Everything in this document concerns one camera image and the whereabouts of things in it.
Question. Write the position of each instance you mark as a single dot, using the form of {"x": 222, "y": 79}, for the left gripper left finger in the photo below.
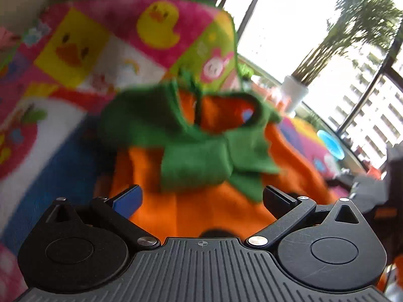
{"x": 113, "y": 214}

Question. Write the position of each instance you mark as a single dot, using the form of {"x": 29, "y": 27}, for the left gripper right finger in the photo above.
{"x": 291, "y": 214}

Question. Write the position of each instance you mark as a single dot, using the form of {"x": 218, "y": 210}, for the orange pumpkin costume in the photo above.
{"x": 203, "y": 161}

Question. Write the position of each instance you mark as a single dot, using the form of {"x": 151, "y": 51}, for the blue plastic basin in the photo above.
{"x": 332, "y": 144}

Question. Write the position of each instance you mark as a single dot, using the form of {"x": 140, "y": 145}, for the colourful cartoon play mat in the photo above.
{"x": 76, "y": 58}

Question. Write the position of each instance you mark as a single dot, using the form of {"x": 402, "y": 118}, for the potted palm plant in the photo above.
{"x": 356, "y": 23}

